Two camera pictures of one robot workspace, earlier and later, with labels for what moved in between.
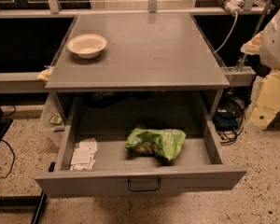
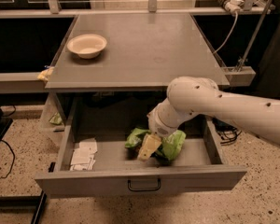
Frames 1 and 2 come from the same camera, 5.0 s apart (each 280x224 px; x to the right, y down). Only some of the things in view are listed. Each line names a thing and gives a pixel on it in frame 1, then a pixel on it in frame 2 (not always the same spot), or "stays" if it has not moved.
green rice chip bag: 165,143 stays
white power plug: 234,5 stays
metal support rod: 260,18 stays
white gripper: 276,46 -> 158,126
